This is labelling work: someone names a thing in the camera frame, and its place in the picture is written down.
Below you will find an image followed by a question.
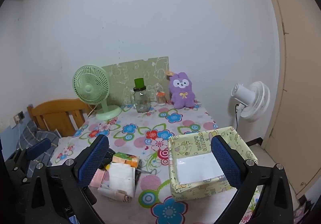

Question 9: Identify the orange green tissue pack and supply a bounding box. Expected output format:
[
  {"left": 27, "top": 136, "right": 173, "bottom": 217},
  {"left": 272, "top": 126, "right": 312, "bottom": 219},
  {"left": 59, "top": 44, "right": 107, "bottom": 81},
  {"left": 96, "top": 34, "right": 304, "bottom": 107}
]
[{"left": 112, "top": 152, "right": 140, "bottom": 169}]

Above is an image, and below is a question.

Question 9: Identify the beige door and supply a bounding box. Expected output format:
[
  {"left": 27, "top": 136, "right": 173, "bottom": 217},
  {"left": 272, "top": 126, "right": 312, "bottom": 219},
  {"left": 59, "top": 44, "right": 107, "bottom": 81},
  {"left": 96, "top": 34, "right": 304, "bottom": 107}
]
[{"left": 258, "top": 0, "right": 321, "bottom": 197}]

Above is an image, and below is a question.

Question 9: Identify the green patterned board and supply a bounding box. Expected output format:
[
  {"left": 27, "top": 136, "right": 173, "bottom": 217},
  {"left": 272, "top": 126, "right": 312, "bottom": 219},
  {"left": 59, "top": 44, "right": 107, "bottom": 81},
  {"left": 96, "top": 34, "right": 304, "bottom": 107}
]
[{"left": 101, "top": 57, "right": 170, "bottom": 107}]

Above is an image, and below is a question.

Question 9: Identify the grey drawstring pouch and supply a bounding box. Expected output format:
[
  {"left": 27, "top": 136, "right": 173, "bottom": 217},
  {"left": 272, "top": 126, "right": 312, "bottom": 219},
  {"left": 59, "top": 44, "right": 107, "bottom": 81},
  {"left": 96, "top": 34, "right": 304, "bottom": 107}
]
[{"left": 100, "top": 149, "right": 142, "bottom": 184}]

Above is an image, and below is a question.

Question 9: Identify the pink packet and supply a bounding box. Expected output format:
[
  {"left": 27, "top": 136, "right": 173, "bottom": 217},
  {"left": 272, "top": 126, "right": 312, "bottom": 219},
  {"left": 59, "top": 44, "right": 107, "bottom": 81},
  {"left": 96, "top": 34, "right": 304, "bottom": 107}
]
[{"left": 89, "top": 170, "right": 110, "bottom": 189}]

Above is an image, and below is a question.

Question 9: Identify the yellow printed paper box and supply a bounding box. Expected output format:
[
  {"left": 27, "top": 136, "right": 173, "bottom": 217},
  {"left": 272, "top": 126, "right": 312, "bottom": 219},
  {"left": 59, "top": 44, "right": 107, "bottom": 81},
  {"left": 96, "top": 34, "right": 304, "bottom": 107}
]
[{"left": 168, "top": 126, "right": 259, "bottom": 202}]

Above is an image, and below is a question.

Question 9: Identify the floral tablecloth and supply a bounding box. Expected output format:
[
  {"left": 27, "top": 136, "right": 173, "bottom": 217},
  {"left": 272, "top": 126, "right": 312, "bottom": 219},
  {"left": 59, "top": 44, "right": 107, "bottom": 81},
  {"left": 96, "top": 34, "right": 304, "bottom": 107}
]
[{"left": 51, "top": 100, "right": 264, "bottom": 224}]

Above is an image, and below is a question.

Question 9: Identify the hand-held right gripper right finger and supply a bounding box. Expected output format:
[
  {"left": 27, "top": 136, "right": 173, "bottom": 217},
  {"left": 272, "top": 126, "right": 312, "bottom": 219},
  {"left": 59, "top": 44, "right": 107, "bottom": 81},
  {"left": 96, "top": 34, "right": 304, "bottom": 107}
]
[{"left": 211, "top": 135, "right": 294, "bottom": 224}]

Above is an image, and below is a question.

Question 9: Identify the green desk fan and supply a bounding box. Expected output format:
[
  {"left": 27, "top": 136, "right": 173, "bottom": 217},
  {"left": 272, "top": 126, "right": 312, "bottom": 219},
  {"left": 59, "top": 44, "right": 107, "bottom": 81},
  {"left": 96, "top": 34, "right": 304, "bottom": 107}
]
[{"left": 72, "top": 64, "right": 122, "bottom": 121}]

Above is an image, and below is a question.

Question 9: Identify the purple plush bunny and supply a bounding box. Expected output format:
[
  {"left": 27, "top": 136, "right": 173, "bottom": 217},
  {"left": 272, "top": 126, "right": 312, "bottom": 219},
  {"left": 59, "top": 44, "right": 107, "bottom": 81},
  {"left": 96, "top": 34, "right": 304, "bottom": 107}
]
[{"left": 166, "top": 71, "right": 196, "bottom": 109}]

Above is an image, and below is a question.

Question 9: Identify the white beige bandage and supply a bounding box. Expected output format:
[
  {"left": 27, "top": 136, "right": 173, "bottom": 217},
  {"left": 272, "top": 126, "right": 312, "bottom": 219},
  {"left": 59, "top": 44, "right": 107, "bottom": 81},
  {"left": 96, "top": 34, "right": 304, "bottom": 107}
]
[{"left": 98, "top": 186, "right": 132, "bottom": 203}]

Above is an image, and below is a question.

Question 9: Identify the white tissue pack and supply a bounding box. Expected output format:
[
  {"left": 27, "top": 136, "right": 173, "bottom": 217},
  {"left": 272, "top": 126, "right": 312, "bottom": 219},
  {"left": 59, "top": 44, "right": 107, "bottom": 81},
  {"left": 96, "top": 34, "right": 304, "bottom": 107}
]
[{"left": 108, "top": 162, "right": 136, "bottom": 196}]

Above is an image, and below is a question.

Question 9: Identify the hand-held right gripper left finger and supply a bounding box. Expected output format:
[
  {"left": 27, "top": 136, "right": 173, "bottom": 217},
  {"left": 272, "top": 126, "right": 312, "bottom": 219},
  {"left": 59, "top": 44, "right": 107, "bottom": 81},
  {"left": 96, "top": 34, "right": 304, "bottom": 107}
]
[{"left": 24, "top": 134, "right": 110, "bottom": 224}]

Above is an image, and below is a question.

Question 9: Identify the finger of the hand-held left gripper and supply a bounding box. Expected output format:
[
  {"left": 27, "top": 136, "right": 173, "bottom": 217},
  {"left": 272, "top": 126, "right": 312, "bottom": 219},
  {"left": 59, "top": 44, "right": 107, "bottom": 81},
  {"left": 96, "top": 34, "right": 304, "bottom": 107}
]
[{"left": 11, "top": 138, "right": 52, "bottom": 167}]

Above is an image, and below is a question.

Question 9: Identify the glass jar with green lid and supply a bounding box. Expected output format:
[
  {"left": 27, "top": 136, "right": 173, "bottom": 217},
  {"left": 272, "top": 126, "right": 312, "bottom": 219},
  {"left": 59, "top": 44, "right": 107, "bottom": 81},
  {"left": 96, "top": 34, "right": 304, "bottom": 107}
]
[{"left": 130, "top": 78, "right": 151, "bottom": 113}]

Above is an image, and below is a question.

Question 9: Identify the plaid blanket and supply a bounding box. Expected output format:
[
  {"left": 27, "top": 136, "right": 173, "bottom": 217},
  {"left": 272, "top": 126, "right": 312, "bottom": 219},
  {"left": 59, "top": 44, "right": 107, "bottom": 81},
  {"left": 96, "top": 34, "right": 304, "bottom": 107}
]
[{"left": 5, "top": 120, "right": 61, "bottom": 179}]

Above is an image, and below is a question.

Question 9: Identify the white standing fan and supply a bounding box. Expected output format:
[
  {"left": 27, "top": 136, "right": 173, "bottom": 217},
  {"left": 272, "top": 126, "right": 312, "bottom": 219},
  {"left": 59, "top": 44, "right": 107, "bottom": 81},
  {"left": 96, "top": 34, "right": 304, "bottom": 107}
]
[{"left": 231, "top": 81, "right": 271, "bottom": 129}]

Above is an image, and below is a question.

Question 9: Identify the clear cotton swab container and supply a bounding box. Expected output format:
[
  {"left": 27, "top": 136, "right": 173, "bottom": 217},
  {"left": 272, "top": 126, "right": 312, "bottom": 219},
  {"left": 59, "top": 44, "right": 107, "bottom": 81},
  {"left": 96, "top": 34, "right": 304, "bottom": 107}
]
[{"left": 156, "top": 91, "right": 167, "bottom": 106}]

